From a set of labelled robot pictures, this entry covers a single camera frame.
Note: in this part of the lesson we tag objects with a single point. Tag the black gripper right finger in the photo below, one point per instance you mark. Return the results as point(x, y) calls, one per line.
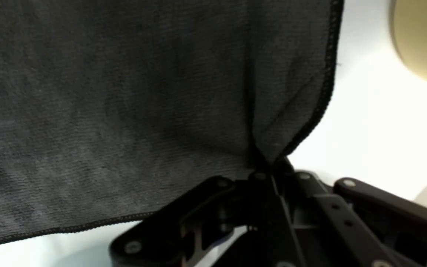
point(352, 222)

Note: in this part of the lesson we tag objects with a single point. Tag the grey towel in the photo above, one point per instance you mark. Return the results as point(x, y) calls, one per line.
point(125, 108)

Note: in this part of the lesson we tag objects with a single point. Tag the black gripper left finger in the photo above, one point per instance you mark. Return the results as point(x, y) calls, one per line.
point(208, 216)

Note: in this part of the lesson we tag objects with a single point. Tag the beige water bottle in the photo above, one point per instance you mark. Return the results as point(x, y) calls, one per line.
point(426, 38)

